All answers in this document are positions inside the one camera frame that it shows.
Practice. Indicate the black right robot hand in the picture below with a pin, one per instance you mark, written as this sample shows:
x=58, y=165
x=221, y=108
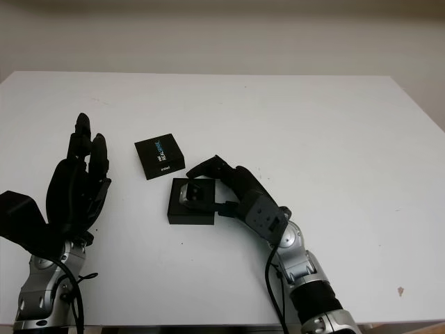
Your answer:
x=243, y=181

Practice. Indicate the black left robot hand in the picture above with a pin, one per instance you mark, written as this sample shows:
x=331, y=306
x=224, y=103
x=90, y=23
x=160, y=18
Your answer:
x=73, y=191

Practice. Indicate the small silver RealSense camera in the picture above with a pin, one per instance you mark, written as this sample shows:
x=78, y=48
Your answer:
x=193, y=195

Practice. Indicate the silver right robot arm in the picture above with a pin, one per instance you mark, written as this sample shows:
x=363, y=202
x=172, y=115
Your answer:
x=306, y=271

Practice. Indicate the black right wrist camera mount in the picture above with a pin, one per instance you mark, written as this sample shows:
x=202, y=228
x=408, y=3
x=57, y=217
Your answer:
x=264, y=215

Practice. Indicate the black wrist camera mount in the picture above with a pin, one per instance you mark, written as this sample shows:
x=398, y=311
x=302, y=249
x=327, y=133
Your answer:
x=19, y=215
x=264, y=215

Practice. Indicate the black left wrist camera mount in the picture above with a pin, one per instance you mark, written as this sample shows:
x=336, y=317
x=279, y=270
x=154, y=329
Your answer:
x=19, y=215

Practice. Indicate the black camera box base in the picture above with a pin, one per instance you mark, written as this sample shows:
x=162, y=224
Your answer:
x=191, y=217

